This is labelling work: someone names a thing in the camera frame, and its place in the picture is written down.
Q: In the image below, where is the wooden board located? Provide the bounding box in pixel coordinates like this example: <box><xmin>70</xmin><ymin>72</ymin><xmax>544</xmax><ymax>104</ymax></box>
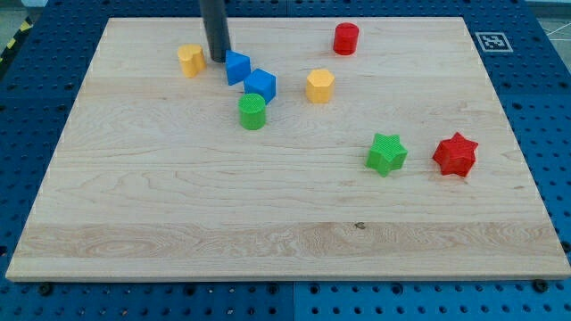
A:
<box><xmin>6</xmin><ymin>17</ymin><xmax>570</xmax><ymax>283</ymax></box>

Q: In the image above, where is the blue triangle block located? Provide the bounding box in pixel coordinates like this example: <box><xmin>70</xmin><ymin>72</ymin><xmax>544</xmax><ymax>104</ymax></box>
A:
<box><xmin>225</xmin><ymin>50</ymin><xmax>251</xmax><ymax>86</ymax></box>

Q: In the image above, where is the red cylinder block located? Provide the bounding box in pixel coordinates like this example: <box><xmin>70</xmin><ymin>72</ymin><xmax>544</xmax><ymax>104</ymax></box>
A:
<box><xmin>333</xmin><ymin>22</ymin><xmax>360</xmax><ymax>55</ymax></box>

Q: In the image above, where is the green star block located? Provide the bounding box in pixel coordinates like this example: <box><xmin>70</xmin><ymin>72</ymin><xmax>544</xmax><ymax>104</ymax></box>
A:
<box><xmin>365</xmin><ymin>133</ymin><xmax>408</xmax><ymax>177</ymax></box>

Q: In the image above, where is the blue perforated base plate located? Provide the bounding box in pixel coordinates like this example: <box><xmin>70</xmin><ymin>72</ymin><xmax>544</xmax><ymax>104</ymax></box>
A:
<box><xmin>1</xmin><ymin>1</ymin><xmax>570</xmax><ymax>320</ymax></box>

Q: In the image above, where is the white fiducial marker tag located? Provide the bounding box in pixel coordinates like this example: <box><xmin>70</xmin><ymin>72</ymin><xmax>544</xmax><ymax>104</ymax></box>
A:
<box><xmin>475</xmin><ymin>31</ymin><xmax>513</xmax><ymax>53</ymax></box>

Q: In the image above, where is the yellow heart block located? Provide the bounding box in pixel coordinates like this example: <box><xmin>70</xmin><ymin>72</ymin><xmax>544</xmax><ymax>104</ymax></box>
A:
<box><xmin>178</xmin><ymin>44</ymin><xmax>207</xmax><ymax>78</ymax></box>

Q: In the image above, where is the yellow hexagon block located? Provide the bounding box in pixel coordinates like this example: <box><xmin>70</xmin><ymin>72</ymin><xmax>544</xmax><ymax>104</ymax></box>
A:
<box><xmin>305</xmin><ymin>69</ymin><xmax>335</xmax><ymax>103</ymax></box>

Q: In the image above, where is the blue cube block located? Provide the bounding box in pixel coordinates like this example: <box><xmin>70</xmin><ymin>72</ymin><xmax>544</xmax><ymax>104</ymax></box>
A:
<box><xmin>244</xmin><ymin>69</ymin><xmax>277</xmax><ymax>103</ymax></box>

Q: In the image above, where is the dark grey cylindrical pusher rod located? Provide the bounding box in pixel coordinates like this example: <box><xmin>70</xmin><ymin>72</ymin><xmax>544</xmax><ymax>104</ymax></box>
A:
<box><xmin>199</xmin><ymin>0</ymin><xmax>231</xmax><ymax>62</ymax></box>

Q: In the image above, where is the red star block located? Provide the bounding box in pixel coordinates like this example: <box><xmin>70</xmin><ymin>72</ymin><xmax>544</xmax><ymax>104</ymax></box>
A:
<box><xmin>433</xmin><ymin>132</ymin><xmax>478</xmax><ymax>177</ymax></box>

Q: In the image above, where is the green cylinder block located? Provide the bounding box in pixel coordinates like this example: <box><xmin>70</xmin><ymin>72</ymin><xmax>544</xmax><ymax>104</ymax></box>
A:
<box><xmin>238</xmin><ymin>93</ymin><xmax>266</xmax><ymax>130</ymax></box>

